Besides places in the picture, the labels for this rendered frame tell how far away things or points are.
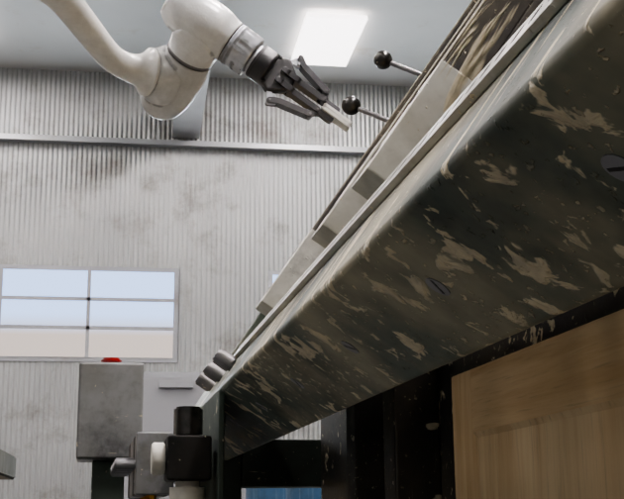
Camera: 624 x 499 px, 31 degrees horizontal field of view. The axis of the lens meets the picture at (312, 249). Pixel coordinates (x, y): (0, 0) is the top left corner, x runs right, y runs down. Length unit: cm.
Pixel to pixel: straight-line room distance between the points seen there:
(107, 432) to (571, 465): 127
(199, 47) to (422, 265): 166
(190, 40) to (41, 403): 1000
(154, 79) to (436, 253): 173
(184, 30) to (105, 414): 77
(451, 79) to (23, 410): 1129
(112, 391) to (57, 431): 997
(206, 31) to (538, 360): 137
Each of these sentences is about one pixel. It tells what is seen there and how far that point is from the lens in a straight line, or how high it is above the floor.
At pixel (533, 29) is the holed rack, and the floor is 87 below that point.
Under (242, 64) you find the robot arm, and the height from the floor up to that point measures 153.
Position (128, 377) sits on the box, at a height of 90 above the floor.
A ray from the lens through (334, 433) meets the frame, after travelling 211.
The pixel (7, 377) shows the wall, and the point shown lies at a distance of 1224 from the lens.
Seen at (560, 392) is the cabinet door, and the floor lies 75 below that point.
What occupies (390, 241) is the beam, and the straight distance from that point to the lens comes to 70.
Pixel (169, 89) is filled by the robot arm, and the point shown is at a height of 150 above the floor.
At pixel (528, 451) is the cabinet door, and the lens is 115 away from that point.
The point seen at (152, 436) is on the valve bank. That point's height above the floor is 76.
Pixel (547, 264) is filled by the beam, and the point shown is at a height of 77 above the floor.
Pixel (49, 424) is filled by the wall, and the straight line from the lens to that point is 1216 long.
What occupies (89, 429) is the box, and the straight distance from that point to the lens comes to 218.
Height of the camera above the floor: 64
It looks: 13 degrees up
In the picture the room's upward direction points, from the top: 1 degrees counter-clockwise
